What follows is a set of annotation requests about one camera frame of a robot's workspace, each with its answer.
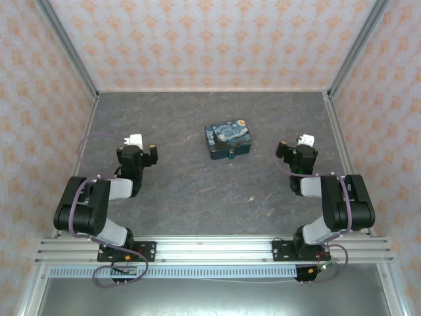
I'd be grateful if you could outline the starry night tin box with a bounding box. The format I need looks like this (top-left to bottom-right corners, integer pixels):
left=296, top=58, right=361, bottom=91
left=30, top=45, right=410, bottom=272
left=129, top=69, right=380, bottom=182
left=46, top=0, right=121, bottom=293
left=204, top=119, right=253, bottom=162

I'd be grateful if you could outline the grey metal sheet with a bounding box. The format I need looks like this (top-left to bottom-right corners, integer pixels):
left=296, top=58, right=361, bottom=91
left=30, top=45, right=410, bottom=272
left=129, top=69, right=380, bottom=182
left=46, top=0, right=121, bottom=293
left=19, top=278, right=405, bottom=316

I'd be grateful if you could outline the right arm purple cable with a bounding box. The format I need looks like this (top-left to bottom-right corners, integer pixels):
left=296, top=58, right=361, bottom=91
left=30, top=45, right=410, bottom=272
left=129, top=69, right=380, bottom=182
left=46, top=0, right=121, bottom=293
left=274, top=134, right=349, bottom=284

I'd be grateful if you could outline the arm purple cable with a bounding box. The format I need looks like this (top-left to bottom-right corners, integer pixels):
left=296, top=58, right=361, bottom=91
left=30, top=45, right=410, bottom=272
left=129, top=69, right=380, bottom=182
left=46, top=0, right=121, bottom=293
left=274, top=134, right=349, bottom=284
left=70, top=133, right=149, bottom=288

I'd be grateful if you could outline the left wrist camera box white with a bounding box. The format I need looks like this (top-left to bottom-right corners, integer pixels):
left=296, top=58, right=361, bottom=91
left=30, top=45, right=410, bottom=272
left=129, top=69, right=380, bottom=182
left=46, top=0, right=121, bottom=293
left=123, top=133, right=144, bottom=148

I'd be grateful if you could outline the aluminium table edge rail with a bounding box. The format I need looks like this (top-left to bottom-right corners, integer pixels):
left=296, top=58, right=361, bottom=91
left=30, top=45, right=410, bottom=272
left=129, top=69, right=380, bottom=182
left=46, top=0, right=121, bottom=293
left=52, top=94, right=100, bottom=240
left=323, top=93, right=376, bottom=237

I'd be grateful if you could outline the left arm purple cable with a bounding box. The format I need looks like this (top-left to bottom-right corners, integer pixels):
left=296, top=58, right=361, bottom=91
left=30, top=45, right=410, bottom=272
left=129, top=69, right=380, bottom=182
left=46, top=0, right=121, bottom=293
left=70, top=133, right=149, bottom=288

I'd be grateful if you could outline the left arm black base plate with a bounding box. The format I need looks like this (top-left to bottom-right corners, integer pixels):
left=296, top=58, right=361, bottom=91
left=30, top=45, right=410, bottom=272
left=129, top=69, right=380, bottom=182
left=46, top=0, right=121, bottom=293
left=97, top=241, right=157, bottom=263

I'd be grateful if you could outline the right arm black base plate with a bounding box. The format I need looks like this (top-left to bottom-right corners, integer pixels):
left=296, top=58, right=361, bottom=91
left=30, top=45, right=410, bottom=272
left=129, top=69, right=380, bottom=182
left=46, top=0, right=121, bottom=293
left=272, top=240, right=330, bottom=263

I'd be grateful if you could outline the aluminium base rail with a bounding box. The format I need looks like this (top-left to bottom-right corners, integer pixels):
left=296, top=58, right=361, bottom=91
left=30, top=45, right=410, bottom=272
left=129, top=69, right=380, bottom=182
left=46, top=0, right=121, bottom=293
left=34, top=235, right=395, bottom=264

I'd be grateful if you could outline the slotted grey cable duct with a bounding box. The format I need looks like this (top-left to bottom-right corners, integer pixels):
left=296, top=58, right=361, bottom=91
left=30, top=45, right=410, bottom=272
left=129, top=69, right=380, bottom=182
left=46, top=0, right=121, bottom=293
left=49, top=265, right=299, bottom=279

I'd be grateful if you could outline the aluminium frame post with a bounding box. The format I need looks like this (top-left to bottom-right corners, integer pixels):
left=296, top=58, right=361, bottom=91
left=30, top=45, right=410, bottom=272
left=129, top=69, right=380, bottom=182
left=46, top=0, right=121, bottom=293
left=327, top=0, right=391, bottom=99
left=34, top=0, right=101, bottom=99

